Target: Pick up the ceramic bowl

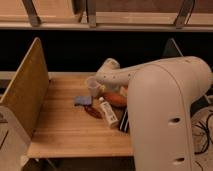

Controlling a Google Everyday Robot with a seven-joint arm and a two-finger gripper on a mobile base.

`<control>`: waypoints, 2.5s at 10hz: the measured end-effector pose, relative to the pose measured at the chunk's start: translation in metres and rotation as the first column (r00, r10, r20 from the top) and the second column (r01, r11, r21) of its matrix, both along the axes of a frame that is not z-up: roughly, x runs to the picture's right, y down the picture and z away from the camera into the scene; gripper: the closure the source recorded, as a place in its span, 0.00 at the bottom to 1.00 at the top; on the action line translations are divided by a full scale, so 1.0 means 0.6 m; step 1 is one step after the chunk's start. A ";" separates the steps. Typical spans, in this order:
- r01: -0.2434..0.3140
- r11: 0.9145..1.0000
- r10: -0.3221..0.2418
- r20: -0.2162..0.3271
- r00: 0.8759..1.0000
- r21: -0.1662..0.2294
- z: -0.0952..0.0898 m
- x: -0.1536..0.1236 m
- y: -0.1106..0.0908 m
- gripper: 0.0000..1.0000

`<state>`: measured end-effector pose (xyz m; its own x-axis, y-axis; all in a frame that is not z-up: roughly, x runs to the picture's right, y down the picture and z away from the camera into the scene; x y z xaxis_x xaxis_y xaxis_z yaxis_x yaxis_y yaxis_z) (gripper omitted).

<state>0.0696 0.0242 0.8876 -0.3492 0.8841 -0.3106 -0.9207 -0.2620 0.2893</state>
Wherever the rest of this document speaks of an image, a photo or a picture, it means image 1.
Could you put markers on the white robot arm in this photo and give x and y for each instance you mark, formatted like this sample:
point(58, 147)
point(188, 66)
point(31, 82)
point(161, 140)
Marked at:
point(159, 98)

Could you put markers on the orange oblong object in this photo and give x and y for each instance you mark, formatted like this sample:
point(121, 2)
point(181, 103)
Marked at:
point(115, 99)

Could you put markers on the blue cloth piece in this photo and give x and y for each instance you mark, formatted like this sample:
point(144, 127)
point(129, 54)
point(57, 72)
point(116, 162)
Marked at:
point(83, 100)

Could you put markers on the white plastic bottle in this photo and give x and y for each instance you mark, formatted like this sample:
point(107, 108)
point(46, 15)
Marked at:
point(110, 115)

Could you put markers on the black striped object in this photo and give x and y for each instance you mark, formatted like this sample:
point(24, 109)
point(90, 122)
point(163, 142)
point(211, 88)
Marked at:
point(124, 122)

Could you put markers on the right dark side panel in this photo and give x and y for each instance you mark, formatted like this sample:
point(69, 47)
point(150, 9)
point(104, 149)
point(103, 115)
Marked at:
point(171, 49)

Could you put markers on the left wooden side panel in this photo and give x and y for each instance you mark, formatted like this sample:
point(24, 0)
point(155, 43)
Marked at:
point(22, 100)

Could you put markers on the wooden shelf with brackets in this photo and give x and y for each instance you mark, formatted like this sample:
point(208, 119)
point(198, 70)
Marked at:
point(108, 15)

